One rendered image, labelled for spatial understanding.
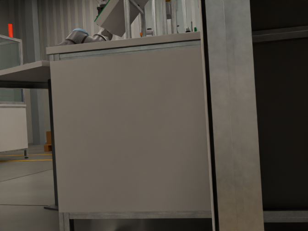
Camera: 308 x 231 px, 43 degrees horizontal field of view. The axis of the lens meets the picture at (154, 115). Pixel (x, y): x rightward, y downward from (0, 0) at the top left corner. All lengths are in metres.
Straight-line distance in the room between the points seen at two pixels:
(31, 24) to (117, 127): 10.24
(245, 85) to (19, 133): 6.49
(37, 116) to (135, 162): 9.88
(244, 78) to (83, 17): 11.70
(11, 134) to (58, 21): 6.37
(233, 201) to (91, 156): 1.25
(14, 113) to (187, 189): 5.41
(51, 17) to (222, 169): 12.29
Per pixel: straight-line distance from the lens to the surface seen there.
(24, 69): 2.18
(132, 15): 2.14
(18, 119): 6.83
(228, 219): 0.43
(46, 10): 12.81
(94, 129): 1.62
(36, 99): 11.40
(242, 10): 0.43
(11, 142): 6.67
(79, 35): 2.70
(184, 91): 1.53
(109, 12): 1.93
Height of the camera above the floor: 0.54
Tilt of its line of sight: level
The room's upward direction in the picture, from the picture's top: 4 degrees counter-clockwise
